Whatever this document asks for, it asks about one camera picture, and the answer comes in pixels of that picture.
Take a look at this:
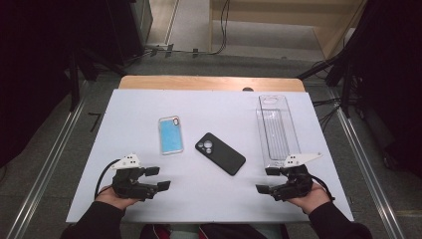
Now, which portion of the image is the hand-held gripper cable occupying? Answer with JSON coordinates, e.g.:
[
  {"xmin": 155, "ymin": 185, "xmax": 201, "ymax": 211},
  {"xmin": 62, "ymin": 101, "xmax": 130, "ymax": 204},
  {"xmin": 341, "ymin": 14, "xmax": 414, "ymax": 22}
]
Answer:
[
  {"xmin": 94, "ymin": 158, "xmax": 121, "ymax": 200},
  {"xmin": 310, "ymin": 173, "xmax": 336, "ymax": 203}
]

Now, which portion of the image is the black metal stand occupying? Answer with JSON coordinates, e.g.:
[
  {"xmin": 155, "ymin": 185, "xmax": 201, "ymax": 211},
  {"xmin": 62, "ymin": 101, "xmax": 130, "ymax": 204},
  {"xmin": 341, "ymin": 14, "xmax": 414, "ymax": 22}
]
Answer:
[
  {"xmin": 68, "ymin": 46, "xmax": 127, "ymax": 113},
  {"xmin": 297, "ymin": 49, "xmax": 366, "ymax": 119}
]

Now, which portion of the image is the left hand-held gripper cable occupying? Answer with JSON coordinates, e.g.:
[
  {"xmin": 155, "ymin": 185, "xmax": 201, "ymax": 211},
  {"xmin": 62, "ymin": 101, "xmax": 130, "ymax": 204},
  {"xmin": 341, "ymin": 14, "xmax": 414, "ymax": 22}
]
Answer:
[{"xmin": 94, "ymin": 158, "xmax": 121, "ymax": 200}]

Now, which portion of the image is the hanging black cable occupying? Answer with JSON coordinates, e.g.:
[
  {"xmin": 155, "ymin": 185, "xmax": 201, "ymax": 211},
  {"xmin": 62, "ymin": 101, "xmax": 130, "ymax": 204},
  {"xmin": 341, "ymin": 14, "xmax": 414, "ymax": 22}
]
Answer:
[{"xmin": 212, "ymin": 0, "xmax": 232, "ymax": 56}]

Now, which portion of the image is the metal floor rail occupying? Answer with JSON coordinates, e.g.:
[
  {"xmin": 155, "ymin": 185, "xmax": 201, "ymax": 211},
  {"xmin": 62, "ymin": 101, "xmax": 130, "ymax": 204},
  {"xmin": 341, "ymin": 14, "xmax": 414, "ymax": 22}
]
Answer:
[
  {"xmin": 6, "ymin": 99, "xmax": 88, "ymax": 239},
  {"xmin": 334, "ymin": 106, "xmax": 407, "ymax": 239}
]

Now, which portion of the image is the clear plastic tray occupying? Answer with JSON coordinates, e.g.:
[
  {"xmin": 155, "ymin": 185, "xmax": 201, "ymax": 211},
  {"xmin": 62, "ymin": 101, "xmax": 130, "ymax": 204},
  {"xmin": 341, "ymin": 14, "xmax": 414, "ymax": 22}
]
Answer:
[{"xmin": 255, "ymin": 94, "xmax": 302, "ymax": 169}]

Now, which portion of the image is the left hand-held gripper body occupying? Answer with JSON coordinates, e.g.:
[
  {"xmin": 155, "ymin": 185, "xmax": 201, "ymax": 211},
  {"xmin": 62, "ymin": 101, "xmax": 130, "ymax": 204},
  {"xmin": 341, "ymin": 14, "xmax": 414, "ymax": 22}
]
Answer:
[{"xmin": 110, "ymin": 152, "xmax": 159, "ymax": 202}]

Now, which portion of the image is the clear blue phone case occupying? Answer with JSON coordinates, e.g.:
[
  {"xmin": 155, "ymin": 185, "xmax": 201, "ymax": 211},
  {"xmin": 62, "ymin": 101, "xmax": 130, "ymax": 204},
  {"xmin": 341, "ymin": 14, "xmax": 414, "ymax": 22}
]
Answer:
[{"xmin": 157, "ymin": 115, "xmax": 184, "ymax": 156}]

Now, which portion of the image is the wooden table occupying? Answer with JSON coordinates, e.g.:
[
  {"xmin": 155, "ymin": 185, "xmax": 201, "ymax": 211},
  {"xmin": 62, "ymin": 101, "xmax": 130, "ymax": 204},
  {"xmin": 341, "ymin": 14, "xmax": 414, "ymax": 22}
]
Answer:
[{"xmin": 117, "ymin": 75, "xmax": 307, "ymax": 94}]

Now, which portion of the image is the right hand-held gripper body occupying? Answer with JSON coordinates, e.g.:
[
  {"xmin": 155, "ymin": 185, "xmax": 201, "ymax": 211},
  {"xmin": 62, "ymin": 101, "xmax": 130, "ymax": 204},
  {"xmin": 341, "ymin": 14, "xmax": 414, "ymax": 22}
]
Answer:
[{"xmin": 270, "ymin": 152, "xmax": 323, "ymax": 202}]

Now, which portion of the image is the black cabinet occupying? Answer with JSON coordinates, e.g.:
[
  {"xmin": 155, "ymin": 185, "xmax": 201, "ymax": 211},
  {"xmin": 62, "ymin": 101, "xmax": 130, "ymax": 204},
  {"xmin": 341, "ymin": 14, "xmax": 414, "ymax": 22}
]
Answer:
[{"xmin": 108, "ymin": 0, "xmax": 153, "ymax": 66}]

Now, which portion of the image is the white board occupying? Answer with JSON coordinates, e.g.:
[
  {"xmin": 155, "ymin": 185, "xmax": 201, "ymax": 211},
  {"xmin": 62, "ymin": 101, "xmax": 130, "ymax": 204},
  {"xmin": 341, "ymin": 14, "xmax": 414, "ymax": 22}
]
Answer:
[{"xmin": 65, "ymin": 89, "xmax": 354, "ymax": 224}]

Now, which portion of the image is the bundle of black cables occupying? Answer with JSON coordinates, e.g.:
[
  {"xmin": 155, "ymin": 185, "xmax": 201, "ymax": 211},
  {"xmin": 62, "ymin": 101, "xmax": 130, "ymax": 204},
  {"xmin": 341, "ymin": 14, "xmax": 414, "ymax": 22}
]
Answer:
[{"xmin": 312, "ymin": 96, "xmax": 342, "ymax": 131}]

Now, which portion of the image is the person's left hand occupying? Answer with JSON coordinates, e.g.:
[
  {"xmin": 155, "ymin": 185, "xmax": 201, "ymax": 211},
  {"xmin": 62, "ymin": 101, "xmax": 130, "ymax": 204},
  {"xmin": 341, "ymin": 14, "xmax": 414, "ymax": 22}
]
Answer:
[{"xmin": 95, "ymin": 184, "xmax": 140, "ymax": 211}]

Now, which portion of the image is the right hand-held gripper cable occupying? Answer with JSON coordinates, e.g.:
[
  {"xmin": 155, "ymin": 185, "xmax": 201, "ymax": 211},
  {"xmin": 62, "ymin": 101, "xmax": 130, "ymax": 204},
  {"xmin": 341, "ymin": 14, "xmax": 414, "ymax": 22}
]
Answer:
[{"xmin": 310, "ymin": 173, "xmax": 336, "ymax": 203}]

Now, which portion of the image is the black phone case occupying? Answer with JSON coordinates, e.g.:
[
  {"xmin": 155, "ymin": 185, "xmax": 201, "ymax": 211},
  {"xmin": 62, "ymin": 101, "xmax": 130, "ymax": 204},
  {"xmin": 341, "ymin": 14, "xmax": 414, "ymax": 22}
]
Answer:
[{"xmin": 194, "ymin": 131, "xmax": 247, "ymax": 177}]

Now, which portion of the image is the person's right hand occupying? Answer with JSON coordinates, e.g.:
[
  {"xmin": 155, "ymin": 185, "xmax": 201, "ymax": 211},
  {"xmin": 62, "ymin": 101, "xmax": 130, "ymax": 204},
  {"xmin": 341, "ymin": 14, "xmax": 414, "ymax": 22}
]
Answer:
[{"xmin": 287, "ymin": 181, "xmax": 332, "ymax": 216}]

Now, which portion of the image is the dark curtain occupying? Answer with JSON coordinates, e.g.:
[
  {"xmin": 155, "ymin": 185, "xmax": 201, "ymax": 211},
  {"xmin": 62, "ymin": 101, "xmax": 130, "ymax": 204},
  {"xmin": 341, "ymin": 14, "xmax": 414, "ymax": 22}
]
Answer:
[
  {"xmin": 349, "ymin": 0, "xmax": 422, "ymax": 178},
  {"xmin": 0, "ymin": 0, "xmax": 79, "ymax": 167}
]

